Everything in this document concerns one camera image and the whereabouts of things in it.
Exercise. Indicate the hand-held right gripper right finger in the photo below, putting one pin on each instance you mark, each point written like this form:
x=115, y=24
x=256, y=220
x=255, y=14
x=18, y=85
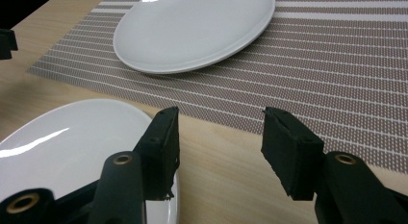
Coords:
x=292, y=153

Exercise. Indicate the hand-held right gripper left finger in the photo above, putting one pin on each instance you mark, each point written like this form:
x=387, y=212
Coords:
x=160, y=153

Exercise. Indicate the white plate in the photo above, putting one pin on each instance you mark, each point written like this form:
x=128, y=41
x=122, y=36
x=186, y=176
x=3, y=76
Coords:
x=70, y=147
x=192, y=31

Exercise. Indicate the striped woven placemat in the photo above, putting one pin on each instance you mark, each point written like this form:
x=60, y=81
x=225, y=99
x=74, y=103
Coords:
x=320, y=73

